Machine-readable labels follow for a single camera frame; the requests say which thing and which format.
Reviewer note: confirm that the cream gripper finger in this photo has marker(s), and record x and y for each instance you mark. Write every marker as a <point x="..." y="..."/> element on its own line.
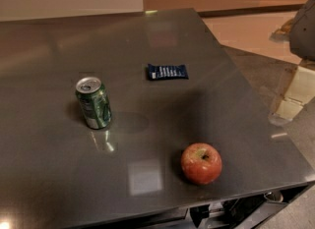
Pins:
<point x="300" y="91"/>

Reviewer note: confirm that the red apple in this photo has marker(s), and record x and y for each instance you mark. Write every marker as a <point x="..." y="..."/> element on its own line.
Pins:
<point x="201" y="163"/>

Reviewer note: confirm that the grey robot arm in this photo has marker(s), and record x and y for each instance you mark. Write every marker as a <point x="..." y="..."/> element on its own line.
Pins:
<point x="300" y="33"/>

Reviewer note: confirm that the blue rxbar wrapper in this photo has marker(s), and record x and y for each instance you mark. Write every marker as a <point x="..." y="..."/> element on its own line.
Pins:
<point x="167" y="72"/>

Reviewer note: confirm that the dark under-table machinery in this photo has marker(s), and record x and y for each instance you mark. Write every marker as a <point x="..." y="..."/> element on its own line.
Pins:
<point x="243" y="213"/>

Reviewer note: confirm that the green soda can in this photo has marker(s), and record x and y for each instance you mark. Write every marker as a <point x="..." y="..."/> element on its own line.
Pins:
<point x="94" y="102"/>

